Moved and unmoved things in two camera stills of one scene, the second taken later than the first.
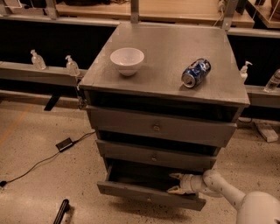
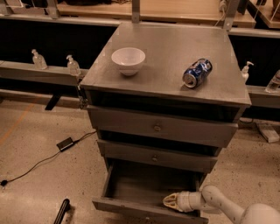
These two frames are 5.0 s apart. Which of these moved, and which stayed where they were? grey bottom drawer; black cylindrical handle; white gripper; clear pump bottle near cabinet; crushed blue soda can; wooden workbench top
Moved: white gripper; grey bottom drawer
Stayed: clear pump bottle near cabinet; black cylindrical handle; crushed blue soda can; wooden workbench top
